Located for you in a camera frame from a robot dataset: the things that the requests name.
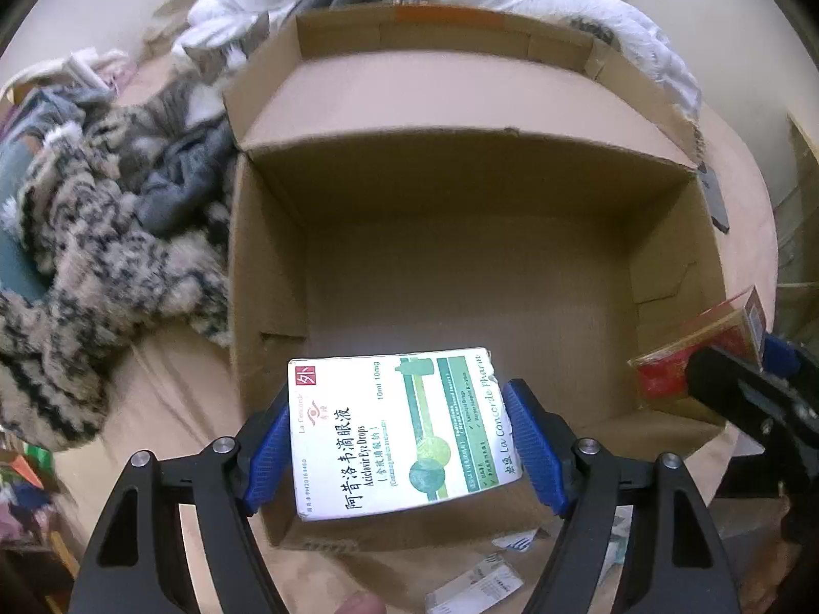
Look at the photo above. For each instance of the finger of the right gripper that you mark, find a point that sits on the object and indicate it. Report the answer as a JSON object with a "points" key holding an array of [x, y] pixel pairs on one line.
{"points": [[775, 404]]}

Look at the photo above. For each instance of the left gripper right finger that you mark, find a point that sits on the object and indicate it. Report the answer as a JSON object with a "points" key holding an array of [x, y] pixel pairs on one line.
{"points": [[674, 560]]}

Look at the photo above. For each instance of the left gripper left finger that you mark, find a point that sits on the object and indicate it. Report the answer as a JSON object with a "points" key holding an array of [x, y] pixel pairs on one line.
{"points": [[137, 559]]}

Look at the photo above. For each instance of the red gold cigarette carton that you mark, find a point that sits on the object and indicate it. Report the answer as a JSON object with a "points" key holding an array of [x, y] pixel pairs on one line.
{"points": [[737, 325]]}

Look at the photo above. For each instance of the white blue medicine box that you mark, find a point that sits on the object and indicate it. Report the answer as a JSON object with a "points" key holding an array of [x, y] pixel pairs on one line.
{"points": [[482, 587]]}

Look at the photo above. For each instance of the green white eye drops box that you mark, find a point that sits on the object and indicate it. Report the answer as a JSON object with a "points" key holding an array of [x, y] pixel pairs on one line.
{"points": [[386, 433]]}

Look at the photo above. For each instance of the white blue small box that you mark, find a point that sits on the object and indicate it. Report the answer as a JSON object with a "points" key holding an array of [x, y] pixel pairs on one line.
{"points": [[520, 542]]}

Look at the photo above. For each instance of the dark grey smartphone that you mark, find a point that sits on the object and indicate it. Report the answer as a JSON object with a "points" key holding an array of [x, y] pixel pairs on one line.
{"points": [[709, 184]]}

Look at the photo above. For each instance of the black white patterned fuzzy blanket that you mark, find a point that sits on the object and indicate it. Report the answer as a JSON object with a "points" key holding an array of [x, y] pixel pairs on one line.
{"points": [[109, 280]]}

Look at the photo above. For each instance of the dark grey garment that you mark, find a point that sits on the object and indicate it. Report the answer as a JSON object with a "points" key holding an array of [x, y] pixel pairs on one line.
{"points": [[190, 176]]}

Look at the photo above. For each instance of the brown cardboard box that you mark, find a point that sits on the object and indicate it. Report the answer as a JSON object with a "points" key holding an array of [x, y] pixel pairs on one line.
{"points": [[415, 179]]}

